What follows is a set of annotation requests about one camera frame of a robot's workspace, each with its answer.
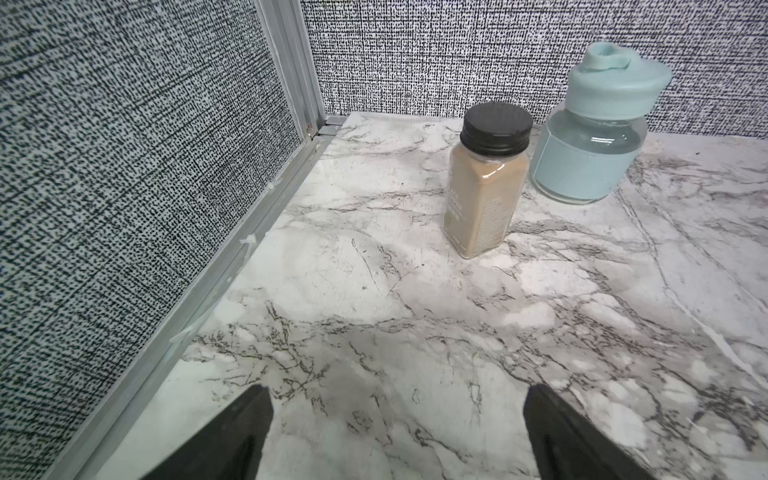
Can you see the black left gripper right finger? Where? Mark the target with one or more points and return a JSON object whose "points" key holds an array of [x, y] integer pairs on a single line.
{"points": [[566, 445]]}

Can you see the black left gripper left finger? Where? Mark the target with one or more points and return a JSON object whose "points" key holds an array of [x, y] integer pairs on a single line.
{"points": [[227, 447]]}

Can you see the brown spice jar black lid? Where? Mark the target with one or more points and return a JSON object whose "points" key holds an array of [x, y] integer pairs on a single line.
{"points": [[488, 169]]}

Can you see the mint green lidded jar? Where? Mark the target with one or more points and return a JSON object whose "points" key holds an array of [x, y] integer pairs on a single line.
{"points": [[589, 141]]}

